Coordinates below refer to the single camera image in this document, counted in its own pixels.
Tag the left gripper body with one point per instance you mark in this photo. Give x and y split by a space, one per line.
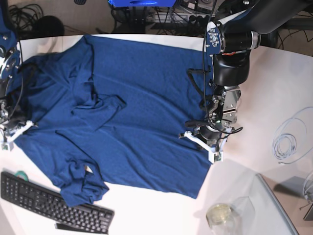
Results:
208 135

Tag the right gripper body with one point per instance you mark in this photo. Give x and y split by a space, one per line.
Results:
16 121

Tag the dark blue t-shirt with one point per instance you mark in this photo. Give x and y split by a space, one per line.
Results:
111 111

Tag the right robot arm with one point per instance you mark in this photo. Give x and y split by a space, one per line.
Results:
11 72

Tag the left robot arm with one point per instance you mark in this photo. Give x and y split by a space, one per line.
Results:
231 35

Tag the green tape roll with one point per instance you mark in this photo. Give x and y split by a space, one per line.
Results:
22 175

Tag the clear tape roll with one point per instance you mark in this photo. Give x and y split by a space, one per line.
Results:
218 214

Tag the black computer keyboard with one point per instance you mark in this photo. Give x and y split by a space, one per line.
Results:
50 204

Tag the black power strip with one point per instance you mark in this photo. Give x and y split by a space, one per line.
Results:
173 17

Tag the blue box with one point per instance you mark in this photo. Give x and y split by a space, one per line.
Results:
132 3

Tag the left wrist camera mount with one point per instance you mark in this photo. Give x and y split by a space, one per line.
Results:
215 151

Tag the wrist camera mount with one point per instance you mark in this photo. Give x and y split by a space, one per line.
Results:
215 151
14 134

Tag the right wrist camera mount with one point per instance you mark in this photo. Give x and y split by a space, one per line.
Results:
14 134

